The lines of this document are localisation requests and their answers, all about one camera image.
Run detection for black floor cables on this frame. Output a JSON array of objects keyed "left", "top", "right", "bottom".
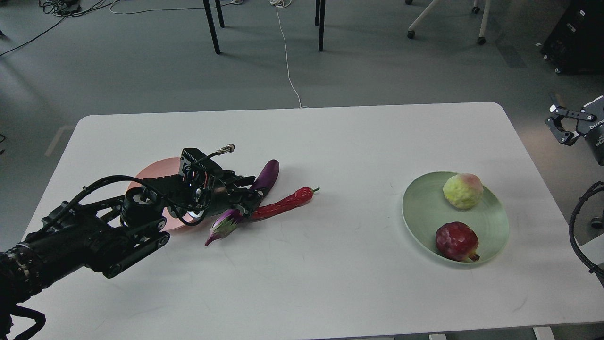
[{"left": 0, "top": 0, "right": 236, "bottom": 56}]

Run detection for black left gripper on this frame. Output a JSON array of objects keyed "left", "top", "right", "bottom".
[{"left": 201, "top": 172, "right": 264, "bottom": 218}]

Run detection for pink plate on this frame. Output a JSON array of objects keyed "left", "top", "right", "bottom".
[{"left": 135, "top": 157, "right": 186, "bottom": 231}]

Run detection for green plate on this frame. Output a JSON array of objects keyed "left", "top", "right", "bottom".
[{"left": 402, "top": 171, "right": 510, "bottom": 267}]

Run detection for green pink peach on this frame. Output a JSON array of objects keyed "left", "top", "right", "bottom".
[{"left": 443, "top": 173, "right": 485, "bottom": 209}]

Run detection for black equipment cart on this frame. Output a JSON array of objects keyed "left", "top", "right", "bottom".
[{"left": 541, "top": 0, "right": 604, "bottom": 75}]

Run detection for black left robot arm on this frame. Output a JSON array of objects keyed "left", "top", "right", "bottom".
[{"left": 0, "top": 144, "right": 280, "bottom": 340}]

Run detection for white floor cable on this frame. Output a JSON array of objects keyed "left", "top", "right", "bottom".
[{"left": 270, "top": 0, "right": 310, "bottom": 109}]

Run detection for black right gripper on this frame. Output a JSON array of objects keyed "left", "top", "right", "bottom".
[{"left": 545, "top": 93, "right": 604, "bottom": 166}]

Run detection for red chili pepper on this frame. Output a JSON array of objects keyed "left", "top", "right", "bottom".
[{"left": 251, "top": 187, "right": 320, "bottom": 220}]

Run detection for red pomegranate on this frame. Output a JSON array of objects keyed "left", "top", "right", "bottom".
[{"left": 435, "top": 221, "right": 480, "bottom": 262}]

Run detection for white office chair base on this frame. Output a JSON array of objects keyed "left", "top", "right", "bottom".
[{"left": 406, "top": 0, "right": 491, "bottom": 46}]

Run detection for black table leg pair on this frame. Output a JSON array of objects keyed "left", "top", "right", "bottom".
[{"left": 315, "top": 0, "right": 326, "bottom": 52}]

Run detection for purple eggplant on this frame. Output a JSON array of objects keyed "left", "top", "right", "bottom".
[{"left": 204, "top": 159, "right": 280, "bottom": 246}]

